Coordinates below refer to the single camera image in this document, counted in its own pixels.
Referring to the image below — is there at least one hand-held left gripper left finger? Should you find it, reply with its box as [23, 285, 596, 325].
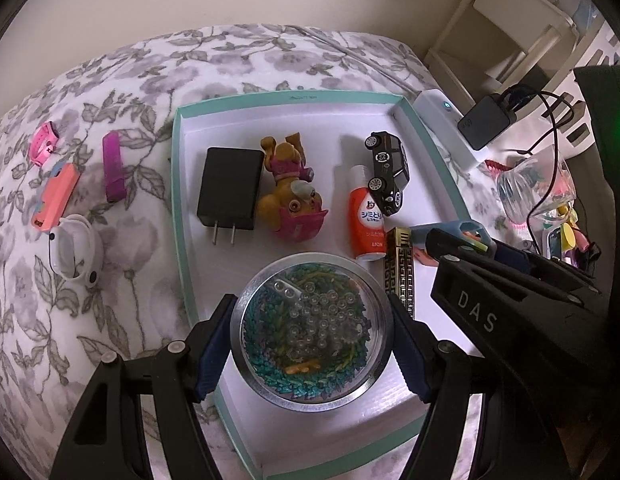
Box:
[49, 294, 238, 480]

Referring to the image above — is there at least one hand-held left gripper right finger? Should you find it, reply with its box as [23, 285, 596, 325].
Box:
[387, 305, 490, 480]

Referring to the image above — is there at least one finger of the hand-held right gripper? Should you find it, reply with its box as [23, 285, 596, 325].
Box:
[424, 228, 496, 262]
[492, 241, 601, 295]

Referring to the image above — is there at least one round tin with beads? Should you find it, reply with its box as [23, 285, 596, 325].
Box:
[231, 254, 395, 411]

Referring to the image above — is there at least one white toy watch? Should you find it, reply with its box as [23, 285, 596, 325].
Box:
[47, 214, 100, 288]

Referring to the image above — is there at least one teal rimmed white tray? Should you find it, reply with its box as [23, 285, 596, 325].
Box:
[169, 91, 483, 480]

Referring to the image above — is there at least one gold patterned box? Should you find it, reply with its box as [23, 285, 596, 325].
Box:
[385, 226, 421, 321]

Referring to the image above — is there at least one pile of colourful small toys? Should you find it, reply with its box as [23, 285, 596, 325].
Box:
[540, 200, 603, 281]

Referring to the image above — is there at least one clear plastic cup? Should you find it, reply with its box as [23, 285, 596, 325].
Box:
[497, 145, 578, 223]

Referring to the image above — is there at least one orange and white bottle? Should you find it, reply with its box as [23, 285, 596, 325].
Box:
[347, 165, 391, 263]

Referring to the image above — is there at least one black toy car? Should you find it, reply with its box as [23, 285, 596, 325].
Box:
[365, 131, 409, 217]

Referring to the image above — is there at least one black power adapter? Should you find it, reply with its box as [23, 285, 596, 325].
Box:
[457, 95, 518, 151]

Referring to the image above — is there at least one white power strip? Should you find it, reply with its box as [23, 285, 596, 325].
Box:
[414, 89, 483, 173]

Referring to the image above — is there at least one black plug charger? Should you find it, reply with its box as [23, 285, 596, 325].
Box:
[197, 147, 265, 248]

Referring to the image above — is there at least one brown dog toy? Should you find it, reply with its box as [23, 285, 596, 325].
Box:
[257, 132, 328, 243]

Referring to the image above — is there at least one purple tube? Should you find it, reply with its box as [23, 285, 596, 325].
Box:
[102, 131, 128, 203]

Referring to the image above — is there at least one pink and blue box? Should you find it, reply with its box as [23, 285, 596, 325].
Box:
[32, 162, 82, 233]

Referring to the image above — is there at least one white wooden shelf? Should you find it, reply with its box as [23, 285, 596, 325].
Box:
[425, 0, 578, 106]

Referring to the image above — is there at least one pink toy watch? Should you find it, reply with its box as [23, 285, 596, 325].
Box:
[30, 121, 61, 167]

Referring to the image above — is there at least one floral blanket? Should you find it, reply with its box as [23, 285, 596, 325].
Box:
[0, 22, 495, 480]

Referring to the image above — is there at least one black cable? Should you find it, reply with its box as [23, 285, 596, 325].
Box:
[510, 85, 590, 241]

